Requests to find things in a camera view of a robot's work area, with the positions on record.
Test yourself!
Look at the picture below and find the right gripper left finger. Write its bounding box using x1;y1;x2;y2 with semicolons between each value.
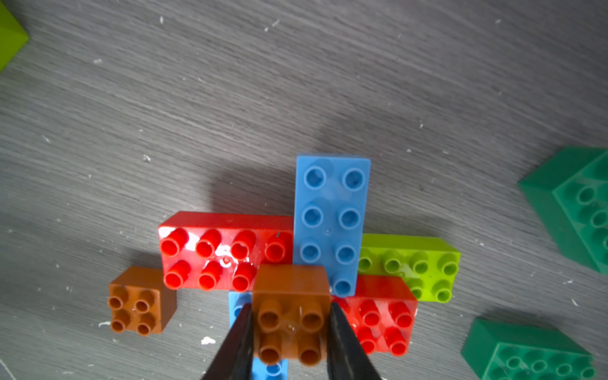
201;303;254;380

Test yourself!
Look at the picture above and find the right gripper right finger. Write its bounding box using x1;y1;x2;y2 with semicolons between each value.
327;302;381;380

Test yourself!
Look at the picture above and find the red lego brick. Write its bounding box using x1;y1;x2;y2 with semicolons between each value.
158;211;294;292
332;275;418;357

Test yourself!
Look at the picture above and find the blue lego brick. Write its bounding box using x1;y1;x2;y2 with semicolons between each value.
228;291;288;380
293;155;371;298

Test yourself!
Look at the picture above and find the orange square lego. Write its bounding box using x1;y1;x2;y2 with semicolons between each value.
108;266;177;337
252;264;332;367

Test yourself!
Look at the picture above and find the lime lego brick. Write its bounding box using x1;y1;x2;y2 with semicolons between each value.
0;3;29;71
359;234;461;303

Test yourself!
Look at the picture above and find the green lego brick by gripper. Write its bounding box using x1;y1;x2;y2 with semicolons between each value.
462;318;597;380

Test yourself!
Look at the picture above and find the green lego brick right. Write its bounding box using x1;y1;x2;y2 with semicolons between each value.
518;147;607;275

